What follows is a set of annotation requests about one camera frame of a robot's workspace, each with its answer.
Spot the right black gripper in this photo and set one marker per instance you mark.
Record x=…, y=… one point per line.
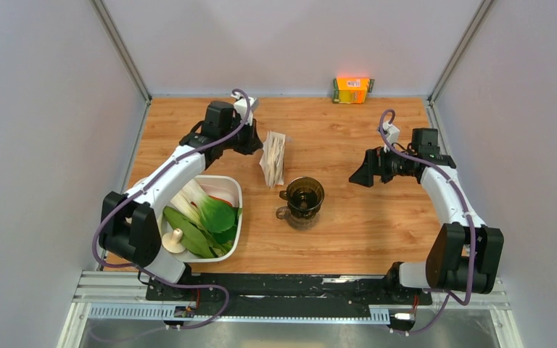
x=374, y=164

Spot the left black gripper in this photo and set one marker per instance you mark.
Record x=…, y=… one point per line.
x=253, y=143

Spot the pack of paper filters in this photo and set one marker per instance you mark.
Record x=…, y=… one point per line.
x=273, y=158

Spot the dark brown coffee dripper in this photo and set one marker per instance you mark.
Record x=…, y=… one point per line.
x=304, y=197

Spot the clear glass coffee server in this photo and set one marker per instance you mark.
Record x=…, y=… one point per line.
x=297, y=223

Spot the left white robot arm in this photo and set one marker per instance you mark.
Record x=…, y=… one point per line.
x=129, y=226

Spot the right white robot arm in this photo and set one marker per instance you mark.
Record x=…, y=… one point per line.
x=466, y=253

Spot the white rectangular tray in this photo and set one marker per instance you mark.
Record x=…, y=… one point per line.
x=230, y=187

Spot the red chili pepper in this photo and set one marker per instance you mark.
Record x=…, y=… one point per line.
x=221, y=199

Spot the orange green carton box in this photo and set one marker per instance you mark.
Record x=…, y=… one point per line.
x=352, y=90

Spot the dark green leaf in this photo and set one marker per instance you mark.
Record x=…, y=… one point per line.
x=191, y=239

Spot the white bok choy stalk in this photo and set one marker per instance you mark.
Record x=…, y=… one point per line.
x=185, y=207

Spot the green bok choy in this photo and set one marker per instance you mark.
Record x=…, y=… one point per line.
x=215, y=215

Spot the white mushroom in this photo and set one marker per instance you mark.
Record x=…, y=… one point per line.
x=172, y=241

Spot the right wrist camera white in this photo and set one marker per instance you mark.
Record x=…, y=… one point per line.
x=391, y=133

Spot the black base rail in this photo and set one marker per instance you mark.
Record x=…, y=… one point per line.
x=210, y=297

